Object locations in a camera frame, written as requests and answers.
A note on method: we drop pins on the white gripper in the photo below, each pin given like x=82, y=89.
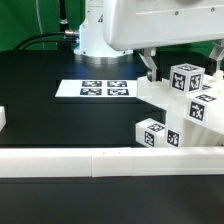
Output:
x=136, y=24

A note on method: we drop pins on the white left fence piece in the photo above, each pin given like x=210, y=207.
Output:
x=2, y=117

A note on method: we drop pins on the white chair seat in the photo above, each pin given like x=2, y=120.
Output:
x=195, y=135

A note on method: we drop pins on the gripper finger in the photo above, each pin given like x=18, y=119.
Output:
x=215, y=58

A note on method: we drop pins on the black pole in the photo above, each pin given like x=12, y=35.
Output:
x=63, y=17

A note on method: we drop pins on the white base tag plate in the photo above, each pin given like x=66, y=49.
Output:
x=97, y=88

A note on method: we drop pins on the white chair back frame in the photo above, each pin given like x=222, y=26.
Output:
x=205, y=108

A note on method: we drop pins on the white front fence bar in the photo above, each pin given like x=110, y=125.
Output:
x=110, y=162

